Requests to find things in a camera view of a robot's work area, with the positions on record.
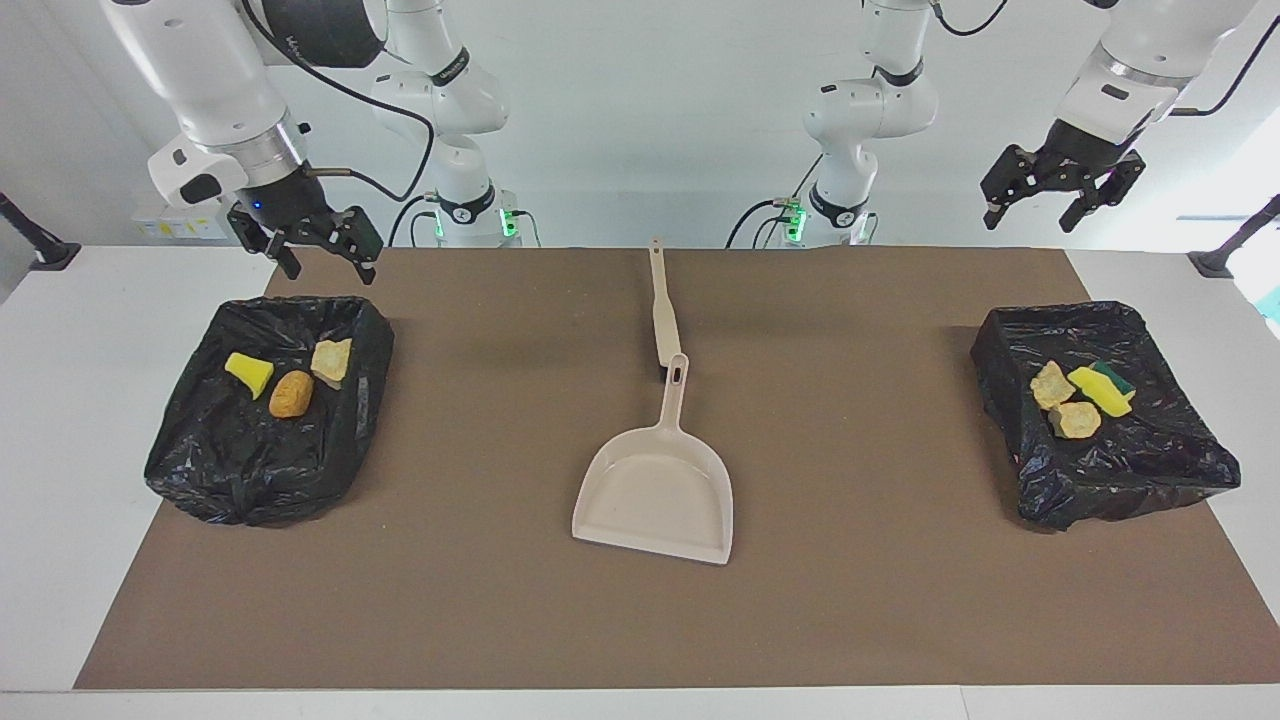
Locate black bag lined bin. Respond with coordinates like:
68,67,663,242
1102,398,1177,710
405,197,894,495
145,295,395,528
970,300,1242,532

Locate beige plastic dustpan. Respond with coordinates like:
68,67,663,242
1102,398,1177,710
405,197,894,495
571,352,735,566

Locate black right base cable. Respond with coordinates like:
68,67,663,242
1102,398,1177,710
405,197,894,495
388,192,431,248

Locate black base cable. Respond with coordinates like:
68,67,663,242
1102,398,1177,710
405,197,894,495
725,155,813,249
388,192,431,248

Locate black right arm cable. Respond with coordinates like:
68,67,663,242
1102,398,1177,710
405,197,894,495
240,0,441,204

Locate plain yellow sponge piece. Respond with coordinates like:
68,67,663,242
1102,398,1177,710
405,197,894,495
225,352,275,400
1067,366,1133,418

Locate brown table mat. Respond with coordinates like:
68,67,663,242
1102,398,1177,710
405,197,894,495
75,247,1280,691

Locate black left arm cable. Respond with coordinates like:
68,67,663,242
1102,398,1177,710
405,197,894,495
930,0,1280,118

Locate black pole stand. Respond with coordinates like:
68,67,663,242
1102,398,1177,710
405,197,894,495
0,192,81,272
1188,195,1280,279

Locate beige hand brush black bristles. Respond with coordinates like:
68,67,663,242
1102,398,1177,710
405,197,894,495
648,236,685,375

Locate brown oval bread roll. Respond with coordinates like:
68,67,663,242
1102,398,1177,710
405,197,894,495
269,370,315,419

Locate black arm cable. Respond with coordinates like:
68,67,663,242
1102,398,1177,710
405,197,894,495
240,0,441,204
930,0,1280,118

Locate black left base cable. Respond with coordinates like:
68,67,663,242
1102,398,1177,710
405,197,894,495
725,155,813,249

